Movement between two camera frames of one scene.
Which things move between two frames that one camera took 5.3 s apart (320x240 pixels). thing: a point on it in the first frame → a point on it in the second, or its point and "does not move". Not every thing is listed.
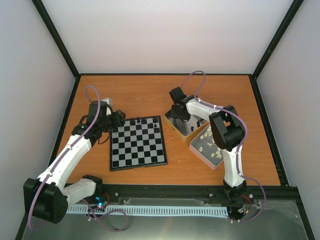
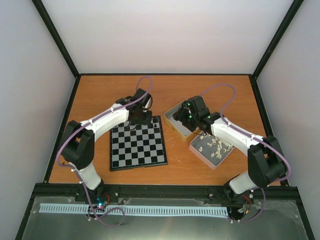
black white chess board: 139,143 does not move
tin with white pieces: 204,146 does not move
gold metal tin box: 185,130 does not move
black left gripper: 119,120 → 146,121
